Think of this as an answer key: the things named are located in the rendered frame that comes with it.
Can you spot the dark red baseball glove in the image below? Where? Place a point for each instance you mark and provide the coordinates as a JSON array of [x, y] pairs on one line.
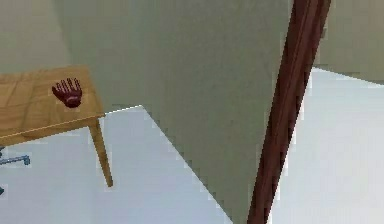
[[68, 93]]

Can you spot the light wooden table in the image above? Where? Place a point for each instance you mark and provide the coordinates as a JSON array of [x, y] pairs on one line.
[[30, 110]]

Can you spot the dark brown wooden door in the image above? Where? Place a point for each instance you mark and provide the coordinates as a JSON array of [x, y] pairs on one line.
[[289, 110]]

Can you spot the blue-grey office chair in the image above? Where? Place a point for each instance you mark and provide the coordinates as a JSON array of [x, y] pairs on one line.
[[15, 160]]

